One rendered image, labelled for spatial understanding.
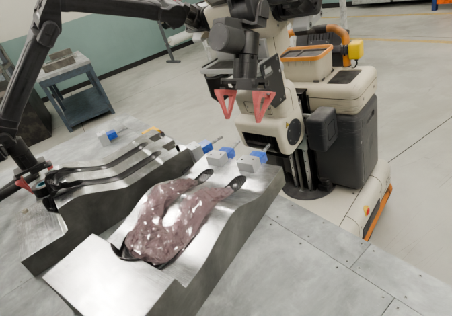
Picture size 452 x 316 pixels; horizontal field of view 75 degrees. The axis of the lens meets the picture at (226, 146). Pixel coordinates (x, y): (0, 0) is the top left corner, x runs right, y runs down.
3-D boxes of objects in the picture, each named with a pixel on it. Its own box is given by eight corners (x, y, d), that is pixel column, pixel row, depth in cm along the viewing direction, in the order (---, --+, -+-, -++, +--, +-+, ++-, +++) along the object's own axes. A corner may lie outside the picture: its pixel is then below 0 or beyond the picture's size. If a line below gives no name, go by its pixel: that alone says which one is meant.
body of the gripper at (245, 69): (252, 87, 65) (255, 52, 64) (219, 85, 72) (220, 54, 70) (269, 88, 70) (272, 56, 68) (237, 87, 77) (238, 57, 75)
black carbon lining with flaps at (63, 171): (147, 145, 103) (136, 122, 99) (167, 159, 91) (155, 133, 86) (46, 202, 89) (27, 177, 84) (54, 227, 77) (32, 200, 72)
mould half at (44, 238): (162, 148, 114) (148, 117, 107) (196, 171, 94) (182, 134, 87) (26, 227, 93) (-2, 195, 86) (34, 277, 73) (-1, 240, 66)
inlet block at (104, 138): (128, 131, 139) (124, 121, 136) (130, 134, 135) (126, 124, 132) (101, 143, 135) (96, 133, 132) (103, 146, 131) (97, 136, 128)
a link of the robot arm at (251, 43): (264, 29, 69) (245, 32, 72) (246, 23, 64) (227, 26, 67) (262, 60, 70) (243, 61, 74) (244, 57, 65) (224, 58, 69)
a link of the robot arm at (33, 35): (65, 28, 83) (55, 15, 89) (43, 18, 78) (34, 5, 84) (12, 148, 95) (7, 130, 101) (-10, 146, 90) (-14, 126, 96)
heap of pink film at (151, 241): (189, 178, 81) (179, 154, 77) (242, 191, 70) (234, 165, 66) (114, 251, 65) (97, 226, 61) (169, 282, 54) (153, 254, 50)
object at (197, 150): (220, 140, 107) (216, 128, 104) (228, 144, 103) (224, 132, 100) (190, 159, 102) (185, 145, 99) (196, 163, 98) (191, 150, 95)
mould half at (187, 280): (210, 168, 93) (200, 138, 88) (286, 183, 78) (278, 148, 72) (71, 309, 62) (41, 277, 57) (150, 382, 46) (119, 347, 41)
